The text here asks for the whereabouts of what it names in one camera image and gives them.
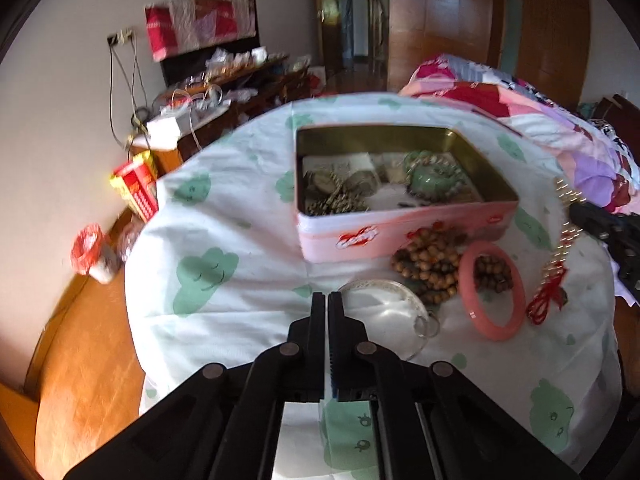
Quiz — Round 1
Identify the paper leaflet in tin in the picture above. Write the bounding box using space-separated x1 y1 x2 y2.
298 152 482 217

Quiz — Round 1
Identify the wall power socket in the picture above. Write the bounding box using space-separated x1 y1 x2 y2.
107 28 134 48

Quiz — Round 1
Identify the wooden TV cabinet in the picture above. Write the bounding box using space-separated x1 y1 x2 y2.
131 54 322 174

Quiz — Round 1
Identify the pink Genji tin box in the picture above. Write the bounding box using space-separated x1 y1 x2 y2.
294 124 518 263

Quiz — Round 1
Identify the brown wooden bead necklace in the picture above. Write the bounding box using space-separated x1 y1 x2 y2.
389 226 516 306

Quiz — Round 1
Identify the silver ring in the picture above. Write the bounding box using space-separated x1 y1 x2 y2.
412 313 442 340

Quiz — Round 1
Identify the red plastic bag bin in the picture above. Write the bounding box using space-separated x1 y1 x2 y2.
70 223 120 285

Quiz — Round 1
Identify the silver metal watch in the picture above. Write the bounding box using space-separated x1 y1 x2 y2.
304 169 381 197

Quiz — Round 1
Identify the red yellow carton box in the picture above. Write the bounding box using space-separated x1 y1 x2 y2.
110 151 158 222

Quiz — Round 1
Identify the wooden bedroom door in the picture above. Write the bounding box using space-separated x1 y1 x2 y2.
317 0 344 78

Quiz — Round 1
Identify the pink patchwork quilt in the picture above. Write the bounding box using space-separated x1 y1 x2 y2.
399 53 639 214

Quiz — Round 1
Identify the pink bangle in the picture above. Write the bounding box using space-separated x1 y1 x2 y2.
458 240 526 341

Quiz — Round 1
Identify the white green cloud tablecloth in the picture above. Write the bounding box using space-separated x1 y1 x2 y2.
125 93 622 470

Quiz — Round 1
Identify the green jade bangle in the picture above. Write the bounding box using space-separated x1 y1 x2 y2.
402 151 465 202

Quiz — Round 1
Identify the clear plastic bangle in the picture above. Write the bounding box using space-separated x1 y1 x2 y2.
340 278 440 361

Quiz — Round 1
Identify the dark wooden headboard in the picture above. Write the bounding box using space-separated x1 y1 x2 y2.
594 94 640 160

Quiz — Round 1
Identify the television with patchwork cover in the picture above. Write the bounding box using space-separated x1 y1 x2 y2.
144 0 260 87

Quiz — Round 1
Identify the white device box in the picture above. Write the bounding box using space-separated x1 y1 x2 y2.
146 110 191 151

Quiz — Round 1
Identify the brown wooden wardrobe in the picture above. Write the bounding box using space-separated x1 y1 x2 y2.
314 0 592 111

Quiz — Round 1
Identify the pearl necklace red tassel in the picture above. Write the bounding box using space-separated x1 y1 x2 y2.
526 178 585 326

